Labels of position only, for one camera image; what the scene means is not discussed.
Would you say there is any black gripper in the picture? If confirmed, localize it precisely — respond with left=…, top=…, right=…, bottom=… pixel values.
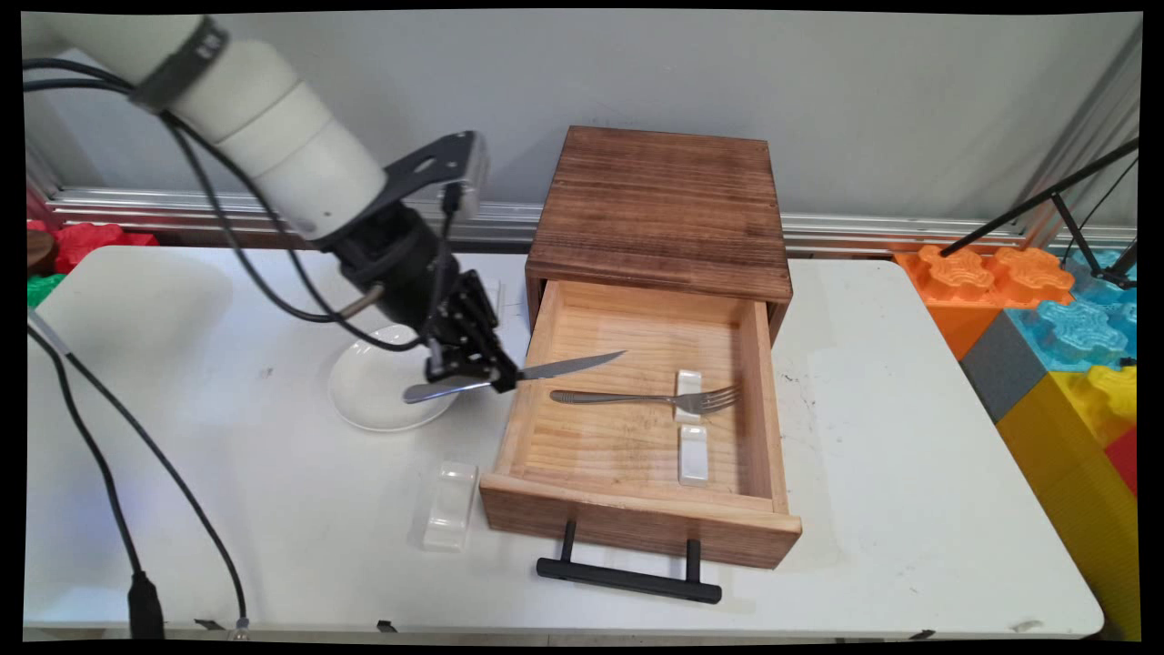
left=318, top=204, right=519, bottom=394

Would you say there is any silver metal table knife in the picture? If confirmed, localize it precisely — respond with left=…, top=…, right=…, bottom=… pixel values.
left=403, top=350, right=628, bottom=405

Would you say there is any white round plate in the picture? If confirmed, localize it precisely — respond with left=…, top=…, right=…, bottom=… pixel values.
left=328, top=323, right=460, bottom=433

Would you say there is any silver metal fork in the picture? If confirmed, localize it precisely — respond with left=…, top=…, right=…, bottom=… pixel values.
left=549, top=384, right=744, bottom=416

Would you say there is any light wooden drawer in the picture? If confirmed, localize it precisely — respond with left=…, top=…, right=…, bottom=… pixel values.
left=479, top=278, right=804, bottom=570

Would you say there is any dark wooden drawer cabinet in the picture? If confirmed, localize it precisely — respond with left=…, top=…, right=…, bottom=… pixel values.
left=526, top=126, right=795, bottom=347

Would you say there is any red foam block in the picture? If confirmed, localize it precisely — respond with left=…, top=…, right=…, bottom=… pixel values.
left=25, top=218, right=160, bottom=276
left=1105, top=426, right=1139, bottom=497

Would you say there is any orange foam block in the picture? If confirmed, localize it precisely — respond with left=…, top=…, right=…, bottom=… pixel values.
left=893, top=244, right=1076, bottom=360

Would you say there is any grey foam block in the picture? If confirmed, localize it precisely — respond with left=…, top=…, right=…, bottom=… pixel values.
left=959, top=311, right=1049, bottom=424

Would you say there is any black tripod stand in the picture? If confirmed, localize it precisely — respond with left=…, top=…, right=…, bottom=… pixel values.
left=939, top=136, right=1140, bottom=292

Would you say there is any blue foam block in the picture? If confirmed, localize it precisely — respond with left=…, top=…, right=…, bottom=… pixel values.
left=1059, top=247, right=1139, bottom=308
left=1005, top=300, right=1138, bottom=374

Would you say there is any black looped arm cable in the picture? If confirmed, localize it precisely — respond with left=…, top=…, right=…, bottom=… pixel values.
left=23, top=55, right=460, bottom=354

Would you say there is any black cable with metal connector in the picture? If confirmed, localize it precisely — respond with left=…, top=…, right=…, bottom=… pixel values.
left=23, top=77, right=385, bottom=325

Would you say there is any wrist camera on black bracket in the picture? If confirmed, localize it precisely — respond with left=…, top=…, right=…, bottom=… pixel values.
left=382, top=130, right=492, bottom=221

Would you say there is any black drawer handle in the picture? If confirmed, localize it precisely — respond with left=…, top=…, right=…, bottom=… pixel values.
left=537, top=519, right=724, bottom=605

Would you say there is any thin black table cable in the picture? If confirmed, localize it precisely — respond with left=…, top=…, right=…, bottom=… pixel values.
left=25, top=305, right=252, bottom=640

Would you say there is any black cable strap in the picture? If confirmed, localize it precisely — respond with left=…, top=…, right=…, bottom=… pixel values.
left=127, top=16, right=230, bottom=115

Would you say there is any aluminium wall rail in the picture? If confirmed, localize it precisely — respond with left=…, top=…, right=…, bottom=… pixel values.
left=45, top=186, right=1138, bottom=260

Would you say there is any black cable with plug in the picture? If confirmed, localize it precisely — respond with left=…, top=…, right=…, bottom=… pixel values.
left=25, top=323, right=166, bottom=640

